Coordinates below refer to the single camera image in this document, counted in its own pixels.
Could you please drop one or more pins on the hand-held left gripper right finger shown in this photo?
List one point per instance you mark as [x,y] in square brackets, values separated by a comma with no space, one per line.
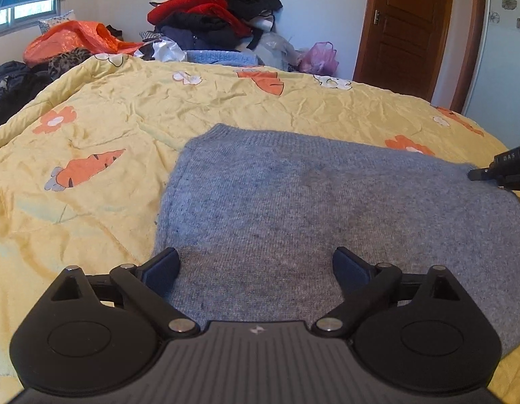
[352,269]

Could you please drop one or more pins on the light blue knit garment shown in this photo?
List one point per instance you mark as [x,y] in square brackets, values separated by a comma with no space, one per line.
[218,58]

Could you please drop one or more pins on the leopard-print cloth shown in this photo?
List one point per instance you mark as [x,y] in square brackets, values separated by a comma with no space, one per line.
[68,61]

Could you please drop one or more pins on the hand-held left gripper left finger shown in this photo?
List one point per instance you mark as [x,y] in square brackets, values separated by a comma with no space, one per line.
[161,267]

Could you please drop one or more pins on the navy garment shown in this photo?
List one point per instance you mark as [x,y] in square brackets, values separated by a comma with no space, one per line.
[201,40]

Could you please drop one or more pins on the red fuzzy garment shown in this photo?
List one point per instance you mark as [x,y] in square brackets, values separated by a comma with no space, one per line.
[197,2]

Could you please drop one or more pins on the grey sweater with navy sleeves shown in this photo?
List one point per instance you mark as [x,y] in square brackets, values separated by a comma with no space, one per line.
[306,202]

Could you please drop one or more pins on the brown wooden door frame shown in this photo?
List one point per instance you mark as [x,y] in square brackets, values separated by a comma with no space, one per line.
[470,38]

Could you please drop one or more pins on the orange plastic bag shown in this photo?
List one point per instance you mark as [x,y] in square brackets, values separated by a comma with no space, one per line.
[71,40]

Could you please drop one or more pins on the dark floral cloth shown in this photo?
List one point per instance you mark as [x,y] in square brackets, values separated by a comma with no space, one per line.
[12,88]

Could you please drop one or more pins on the floral pillow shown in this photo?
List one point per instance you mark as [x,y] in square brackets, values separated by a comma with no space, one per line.
[54,21]

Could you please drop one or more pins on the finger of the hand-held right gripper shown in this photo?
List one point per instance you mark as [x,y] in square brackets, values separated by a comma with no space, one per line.
[483,174]

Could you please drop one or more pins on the yellow printed blanket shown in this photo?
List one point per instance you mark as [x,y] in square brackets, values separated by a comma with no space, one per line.
[117,113]

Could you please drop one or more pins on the small black garment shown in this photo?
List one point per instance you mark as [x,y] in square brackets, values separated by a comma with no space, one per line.
[115,31]

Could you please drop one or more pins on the white flower-print wardrobe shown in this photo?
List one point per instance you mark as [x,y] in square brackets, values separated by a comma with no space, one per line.
[508,71]

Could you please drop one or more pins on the white crumpled plastic bag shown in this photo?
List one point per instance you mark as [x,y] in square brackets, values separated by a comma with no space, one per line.
[163,50]

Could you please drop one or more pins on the clear plastic bag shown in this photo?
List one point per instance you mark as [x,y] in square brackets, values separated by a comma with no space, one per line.
[277,48]

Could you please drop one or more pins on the window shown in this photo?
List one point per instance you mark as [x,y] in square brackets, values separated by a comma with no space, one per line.
[24,14]

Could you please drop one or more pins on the brown wooden door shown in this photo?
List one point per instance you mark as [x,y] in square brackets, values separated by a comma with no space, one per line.
[407,29]

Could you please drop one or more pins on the black fuzzy garment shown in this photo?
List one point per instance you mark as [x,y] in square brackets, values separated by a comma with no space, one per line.
[192,22]

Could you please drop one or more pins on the pink plastic bag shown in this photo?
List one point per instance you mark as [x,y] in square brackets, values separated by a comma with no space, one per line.
[321,59]

